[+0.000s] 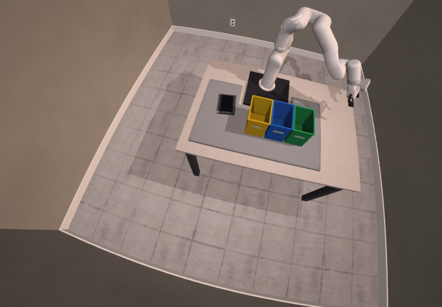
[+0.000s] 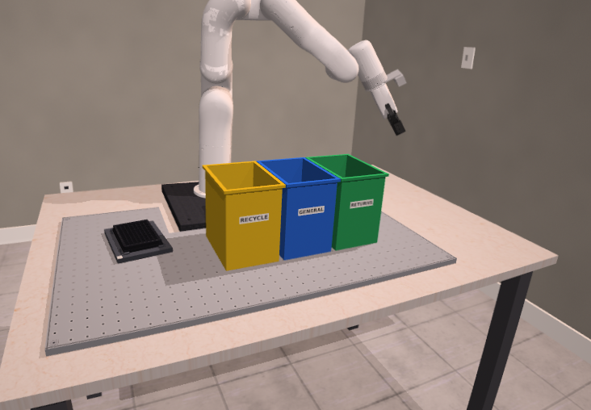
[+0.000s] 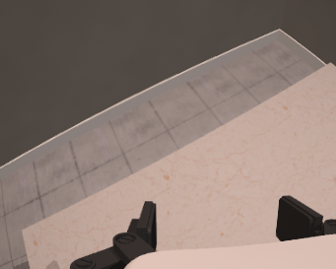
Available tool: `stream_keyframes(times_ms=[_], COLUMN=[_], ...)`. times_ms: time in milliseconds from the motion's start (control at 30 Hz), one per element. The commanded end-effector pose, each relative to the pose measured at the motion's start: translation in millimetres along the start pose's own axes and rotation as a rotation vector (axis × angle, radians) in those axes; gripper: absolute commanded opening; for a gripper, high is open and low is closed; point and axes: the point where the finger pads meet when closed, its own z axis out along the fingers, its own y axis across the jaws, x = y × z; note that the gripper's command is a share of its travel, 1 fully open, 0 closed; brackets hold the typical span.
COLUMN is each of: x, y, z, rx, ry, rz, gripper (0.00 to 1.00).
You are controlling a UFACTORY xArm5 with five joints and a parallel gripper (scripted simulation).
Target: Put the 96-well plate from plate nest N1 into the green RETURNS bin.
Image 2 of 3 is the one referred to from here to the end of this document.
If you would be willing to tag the yellow open bin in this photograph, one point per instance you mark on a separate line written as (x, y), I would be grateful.
(243, 224)

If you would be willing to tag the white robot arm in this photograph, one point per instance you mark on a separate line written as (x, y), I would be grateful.
(216, 106)

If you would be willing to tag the green open bin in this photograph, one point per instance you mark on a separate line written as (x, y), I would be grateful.
(359, 200)

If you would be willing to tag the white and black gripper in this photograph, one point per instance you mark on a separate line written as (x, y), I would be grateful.
(384, 100)

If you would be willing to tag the blue bin with label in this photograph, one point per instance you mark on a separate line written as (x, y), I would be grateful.
(308, 206)

